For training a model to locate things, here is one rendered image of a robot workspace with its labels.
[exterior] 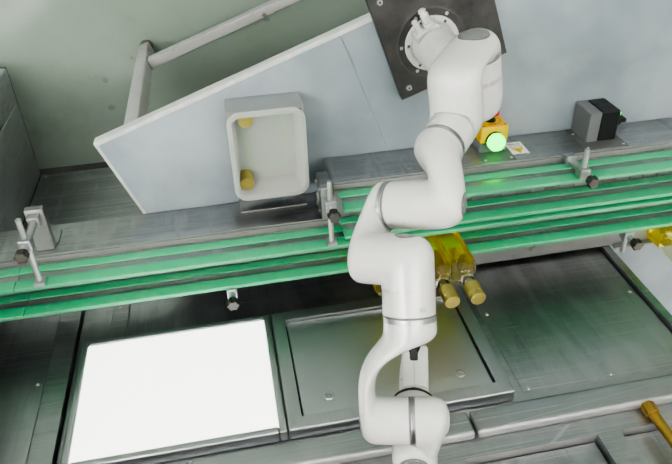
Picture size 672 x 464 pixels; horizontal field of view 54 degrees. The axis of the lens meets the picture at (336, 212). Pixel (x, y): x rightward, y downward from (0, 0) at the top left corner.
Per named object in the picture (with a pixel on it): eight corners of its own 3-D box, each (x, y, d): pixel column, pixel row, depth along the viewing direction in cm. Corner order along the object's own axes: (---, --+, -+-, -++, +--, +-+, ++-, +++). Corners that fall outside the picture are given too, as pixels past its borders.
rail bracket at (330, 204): (320, 227, 156) (329, 258, 146) (317, 166, 147) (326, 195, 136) (332, 225, 156) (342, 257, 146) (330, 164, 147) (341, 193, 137)
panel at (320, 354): (84, 351, 151) (61, 480, 123) (81, 341, 149) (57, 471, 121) (458, 294, 163) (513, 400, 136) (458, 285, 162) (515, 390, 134)
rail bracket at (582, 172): (558, 161, 160) (585, 190, 149) (563, 134, 156) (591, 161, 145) (573, 159, 160) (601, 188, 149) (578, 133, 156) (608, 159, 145)
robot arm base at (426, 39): (387, 26, 143) (409, 52, 130) (436, -9, 141) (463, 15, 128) (420, 79, 152) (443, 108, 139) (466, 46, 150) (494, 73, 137)
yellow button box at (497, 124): (468, 140, 166) (479, 153, 160) (471, 113, 162) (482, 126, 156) (494, 137, 167) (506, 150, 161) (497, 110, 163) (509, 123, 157)
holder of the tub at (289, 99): (237, 200, 163) (240, 217, 157) (224, 98, 148) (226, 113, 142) (305, 192, 166) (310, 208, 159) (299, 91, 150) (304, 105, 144)
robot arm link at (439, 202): (400, 127, 115) (364, 173, 106) (472, 120, 107) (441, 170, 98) (422, 190, 122) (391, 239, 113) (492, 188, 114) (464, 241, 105)
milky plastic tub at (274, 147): (234, 184, 160) (236, 203, 153) (223, 99, 148) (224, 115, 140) (304, 175, 163) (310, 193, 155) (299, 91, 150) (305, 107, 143)
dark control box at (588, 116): (569, 128, 170) (585, 143, 163) (574, 100, 166) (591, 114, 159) (598, 124, 171) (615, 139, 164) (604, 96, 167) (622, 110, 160)
